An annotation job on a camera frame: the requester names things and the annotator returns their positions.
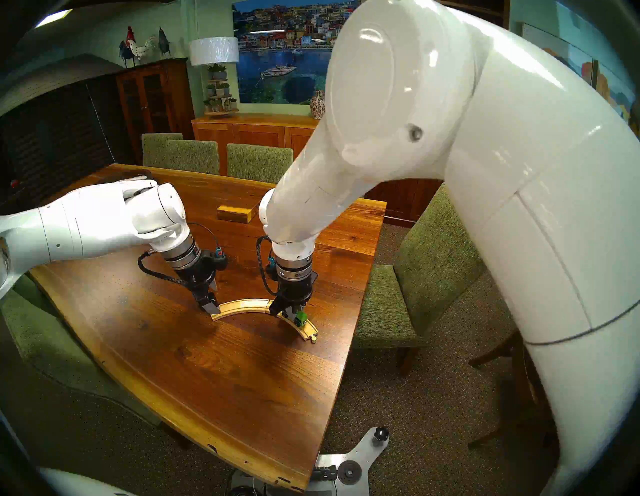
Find dark glass-door wooden cabinet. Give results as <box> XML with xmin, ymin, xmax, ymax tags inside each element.
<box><xmin>116</xmin><ymin>57</ymin><xmax>196</xmax><ymax>166</ymax></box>

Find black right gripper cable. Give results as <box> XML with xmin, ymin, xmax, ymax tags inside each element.
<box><xmin>256</xmin><ymin>236</ymin><xmax>281</xmax><ymax>297</ymax></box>

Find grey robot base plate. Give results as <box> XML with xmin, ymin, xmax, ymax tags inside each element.
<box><xmin>230</xmin><ymin>426</ymin><xmax>390</xmax><ymax>496</ymax></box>

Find pale curved wooden track piece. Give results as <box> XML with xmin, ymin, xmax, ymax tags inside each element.
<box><xmin>211</xmin><ymin>298</ymin><xmax>273</xmax><ymax>322</ymax></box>

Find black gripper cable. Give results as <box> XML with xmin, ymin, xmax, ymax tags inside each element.
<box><xmin>137</xmin><ymin>222</ymin><xmax>228</xmax><ymax>288</ymax></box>
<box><xmin>256</xmin><ymin>236</ymin><xmax>281</xmax><ymax>297</ymax></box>

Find green upholstered dining chair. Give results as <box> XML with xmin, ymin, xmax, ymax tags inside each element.
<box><xmin>141</xmin><ymin>132</ymin><xmax>184</xmax><ymax>168</ymax></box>
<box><xmin>166</xmin><ymin>140</ymin><xmax>221</xmax><ymax>176</ymax></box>
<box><xmin>226</xmin><ymin>143</ymin><xmax>294</xmax><ymax>185</ymax></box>
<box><xmin>351</xmin><ymin>184</ymin><xmax>486</xmax><ymax>378</ymax></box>
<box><xmin>0</xmin><ymin>275</ymin><xmax>163</xmax><ymax>428</ymax></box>

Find dark wooden slat chair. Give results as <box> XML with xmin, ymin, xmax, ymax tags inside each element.
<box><xmin>467</xmin><ymin>330</ymin><xmax>556</xmax><ymax>451</ymax></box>

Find ceiling light panel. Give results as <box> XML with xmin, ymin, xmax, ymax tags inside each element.
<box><xmin>35</xmin><ymin>8</ymin><xmax>74</xmax><ymax>29</ymax></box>

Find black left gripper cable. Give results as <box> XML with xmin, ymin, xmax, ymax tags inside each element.
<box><xmin>137</xmin><ymin>222</ymin><xmax>228</xmax><ymax>288</ymax></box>

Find white drum lamp shade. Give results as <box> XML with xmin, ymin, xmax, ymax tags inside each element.
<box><xmin>189</xmin><ymin>36</ymin><xmax>240</xmax><ymax>67</ymax></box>

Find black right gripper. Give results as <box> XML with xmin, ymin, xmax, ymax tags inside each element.
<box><xmin>269</xmin><ymin>272</ymin><xmax>317</xmax><ymax>318</ymax></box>

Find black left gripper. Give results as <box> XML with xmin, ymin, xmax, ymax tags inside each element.
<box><xmin>176</xmin><ymin>251</ymin><xmax>228</xmax><ymax>317</ymax></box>

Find tiered stand with small plants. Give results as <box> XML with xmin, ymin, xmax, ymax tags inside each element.
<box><xmin>202</xmin><ymin>63</ymin><xmax>239</xmax><ymax>118</ymax></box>

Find light wooden sideboard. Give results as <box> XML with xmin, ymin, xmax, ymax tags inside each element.
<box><xmin>191</xmin><ymin>113</ymin><xmax>321</xmax><ymax>176</ymax></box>

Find harbour town wall painting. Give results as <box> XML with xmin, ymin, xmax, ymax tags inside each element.
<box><xmin>232</xmin><ymin>0</ymin><xmax>361</xmax><ymax>104</ymax></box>

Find white robot torso shell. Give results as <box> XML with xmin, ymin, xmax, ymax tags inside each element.
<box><xmin>37</xmin><ymin>467</ymin><xmax>136</xmax><ymax>496</ymax></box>

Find small wooden box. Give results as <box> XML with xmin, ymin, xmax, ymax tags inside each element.
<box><xmin>216</xmin><ymin>202</ymin><xmax>261</xmax><ymax>224</ymax></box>

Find yellow curved wooden track piece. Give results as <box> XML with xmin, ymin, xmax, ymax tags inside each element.
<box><xmin>265</xmin><ymin>298</ymin><xmax>320</xmax><ymax>344</ymax></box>

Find white rooster figurine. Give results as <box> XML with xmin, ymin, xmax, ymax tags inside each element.
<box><xmin>125</xmin><ymin>26</ymin><xmax>157</xmax><ymax>63</ymax></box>

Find dark window blinds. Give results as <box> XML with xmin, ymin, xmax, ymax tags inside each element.
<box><xmin>0</xmin><ymin>75</ymin><xmax>132</xmax><ymax>206</ymax></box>

